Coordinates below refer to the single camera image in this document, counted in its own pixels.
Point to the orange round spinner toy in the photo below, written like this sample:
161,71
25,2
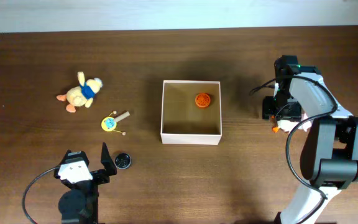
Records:
202,100

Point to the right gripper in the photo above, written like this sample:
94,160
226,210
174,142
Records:
294,114

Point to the black round spinner toy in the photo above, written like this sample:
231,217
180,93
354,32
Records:
123,161

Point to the white cardboard box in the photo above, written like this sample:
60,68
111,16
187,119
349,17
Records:
182,122

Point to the white pink duck figure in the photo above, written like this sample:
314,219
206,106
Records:
287,125

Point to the yellow plush duck toy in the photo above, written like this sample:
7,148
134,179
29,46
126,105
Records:
81,95

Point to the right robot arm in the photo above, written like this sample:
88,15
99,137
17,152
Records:
321,149

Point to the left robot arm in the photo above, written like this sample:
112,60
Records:
80,203

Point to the yellow pellet drum toy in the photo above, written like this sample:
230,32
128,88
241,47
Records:
109,123

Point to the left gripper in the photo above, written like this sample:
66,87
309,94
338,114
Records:
109,167

